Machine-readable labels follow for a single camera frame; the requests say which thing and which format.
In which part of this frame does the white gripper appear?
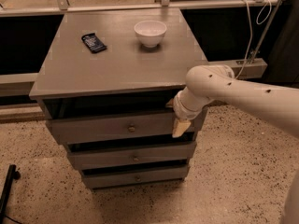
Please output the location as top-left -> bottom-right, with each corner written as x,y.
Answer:
165,91 -> 203,138

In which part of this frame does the grey top drawer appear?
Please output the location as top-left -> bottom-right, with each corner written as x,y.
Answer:
45,106 -> 208,146

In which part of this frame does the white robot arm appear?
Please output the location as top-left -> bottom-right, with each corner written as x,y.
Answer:
171,65 -> 299,139

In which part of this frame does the grey middle drawer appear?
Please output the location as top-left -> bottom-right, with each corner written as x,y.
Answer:
67,141 -> 196,170

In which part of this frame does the grey wooden drawer cabinet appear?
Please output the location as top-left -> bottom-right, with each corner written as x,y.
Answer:
30,8 -> 206,178

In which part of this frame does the white ceramic bowl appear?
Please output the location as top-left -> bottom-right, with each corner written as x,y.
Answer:
134,21 -> 167,48

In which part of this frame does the dark blue snack packet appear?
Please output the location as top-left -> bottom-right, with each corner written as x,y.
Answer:
81,33 -> 107,53

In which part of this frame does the thin metal pole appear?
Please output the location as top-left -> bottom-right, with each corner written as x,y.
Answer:
244,0 -> 283,63

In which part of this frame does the black stand leg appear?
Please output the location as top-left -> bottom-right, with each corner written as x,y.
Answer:
0,164 -> 21,224

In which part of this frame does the white cable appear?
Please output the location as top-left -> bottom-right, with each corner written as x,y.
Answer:
233,0 -> 273,80

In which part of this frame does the metal rail frame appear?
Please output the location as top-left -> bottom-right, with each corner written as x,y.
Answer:
0,0 -> 289,98

